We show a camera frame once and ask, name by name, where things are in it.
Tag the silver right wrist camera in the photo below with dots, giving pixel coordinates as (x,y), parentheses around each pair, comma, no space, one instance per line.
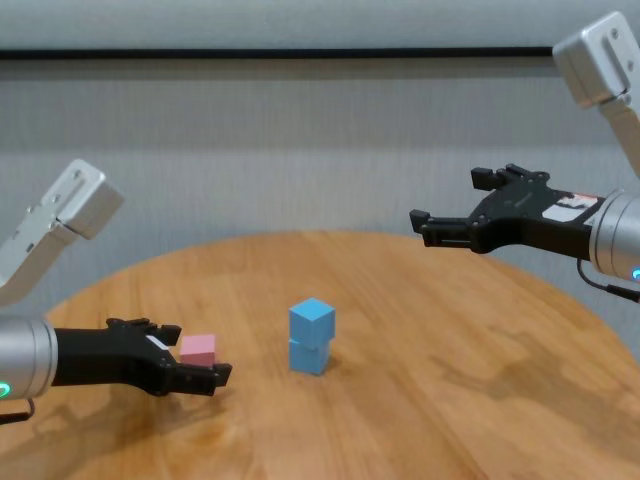
(595,55)

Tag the black wall rail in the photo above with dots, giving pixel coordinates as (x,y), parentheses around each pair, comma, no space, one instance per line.
(250,53)

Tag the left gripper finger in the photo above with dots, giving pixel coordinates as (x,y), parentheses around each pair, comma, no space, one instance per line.
(200,380)
(167,334)

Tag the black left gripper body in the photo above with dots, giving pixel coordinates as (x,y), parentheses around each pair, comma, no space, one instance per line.
(110,357)

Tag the blue cube building block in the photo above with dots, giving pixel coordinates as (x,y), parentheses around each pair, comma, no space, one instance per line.
(307,357)
(312,320)

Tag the pink cube building block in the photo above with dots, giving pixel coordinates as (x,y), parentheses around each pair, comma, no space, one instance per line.
(197,350)

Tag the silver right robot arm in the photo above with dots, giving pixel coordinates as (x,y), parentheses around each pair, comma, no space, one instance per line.
(617,235)

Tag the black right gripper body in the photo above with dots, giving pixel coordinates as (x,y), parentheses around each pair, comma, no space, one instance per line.
(525,215)

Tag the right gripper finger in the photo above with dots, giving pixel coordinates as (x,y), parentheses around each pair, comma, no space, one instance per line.
(485,179)
(445,232)

